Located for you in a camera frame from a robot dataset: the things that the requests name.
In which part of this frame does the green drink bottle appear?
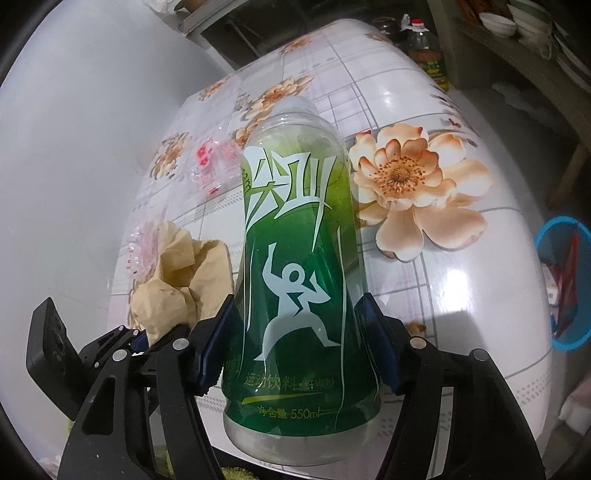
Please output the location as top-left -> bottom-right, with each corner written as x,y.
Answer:
221,102 -> 382,464

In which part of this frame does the cooking oil bottle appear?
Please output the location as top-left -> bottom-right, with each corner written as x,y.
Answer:
401,18 -> 451,93

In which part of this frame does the dark teapot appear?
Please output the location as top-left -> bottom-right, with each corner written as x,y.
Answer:
370,17 -> 399,38

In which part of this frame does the red packet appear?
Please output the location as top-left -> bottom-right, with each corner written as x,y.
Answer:
551,233 -> 591,340

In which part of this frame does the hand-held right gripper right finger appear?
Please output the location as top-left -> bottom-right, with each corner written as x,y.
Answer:
353,292 -> 548,480

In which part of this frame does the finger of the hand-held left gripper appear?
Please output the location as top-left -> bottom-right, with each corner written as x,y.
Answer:
79,325 -> 149,370

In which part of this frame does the floral tablecloth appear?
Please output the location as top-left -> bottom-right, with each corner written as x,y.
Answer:
117,18 -> 555,462

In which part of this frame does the clear pink-printed plastic wrapper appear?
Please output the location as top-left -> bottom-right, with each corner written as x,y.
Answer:
187,136 -> 243,195
124,219 -> 162,280

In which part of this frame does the white bowl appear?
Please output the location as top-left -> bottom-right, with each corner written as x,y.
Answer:
479,11 -> 518,38

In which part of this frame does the stack of white bowls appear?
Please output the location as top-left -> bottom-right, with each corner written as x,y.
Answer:
508,0 -> 555,44

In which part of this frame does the blue plastic basket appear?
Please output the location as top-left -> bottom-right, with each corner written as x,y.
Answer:
534,217 -> 591,354

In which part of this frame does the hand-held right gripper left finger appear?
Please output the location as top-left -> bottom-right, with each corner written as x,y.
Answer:
58,293 -> 238,480

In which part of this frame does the brown paper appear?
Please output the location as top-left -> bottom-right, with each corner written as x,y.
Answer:
129,220 -> 235,347

